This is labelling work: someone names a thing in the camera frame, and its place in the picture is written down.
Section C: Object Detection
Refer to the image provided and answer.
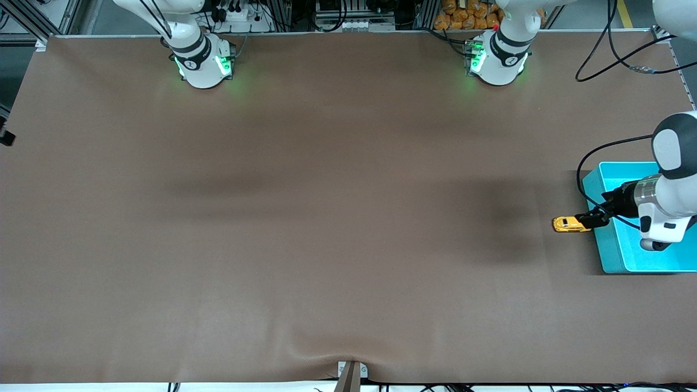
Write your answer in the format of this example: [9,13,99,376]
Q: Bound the brown table mat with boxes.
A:
[0,32,697,385]

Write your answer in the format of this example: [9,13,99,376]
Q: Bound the metal table edge clamp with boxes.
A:
[337,360,369,392]

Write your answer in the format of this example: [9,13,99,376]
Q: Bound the white power strip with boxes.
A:
[215,3,273,33]

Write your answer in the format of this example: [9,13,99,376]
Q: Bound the grey equipment box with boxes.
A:
[315,0,396,32]

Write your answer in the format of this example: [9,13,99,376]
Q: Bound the orange packaged goods pile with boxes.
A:
[434,0,503,30]

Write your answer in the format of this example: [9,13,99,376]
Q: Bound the yellow beetle toy car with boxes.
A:
[553,216,593,234]

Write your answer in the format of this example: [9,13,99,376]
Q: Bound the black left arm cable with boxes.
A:
[576,0,697,229]

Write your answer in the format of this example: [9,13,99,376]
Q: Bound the teal plastic storage bin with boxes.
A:
[582,162,697,274]

